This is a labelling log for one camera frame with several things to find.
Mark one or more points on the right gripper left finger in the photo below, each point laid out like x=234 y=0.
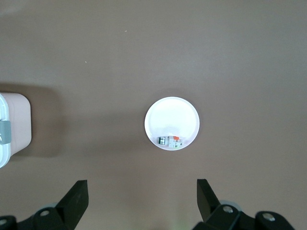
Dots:
x=72 y=203

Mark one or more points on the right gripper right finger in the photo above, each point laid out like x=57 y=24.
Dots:
x=208 y=203

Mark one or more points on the white lidded storage box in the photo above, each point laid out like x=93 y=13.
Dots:
x=19 y=124

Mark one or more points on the pink round plate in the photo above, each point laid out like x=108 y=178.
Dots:
x=171 y=115

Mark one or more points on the white and green switch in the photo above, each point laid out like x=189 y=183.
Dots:
x=169 y=141

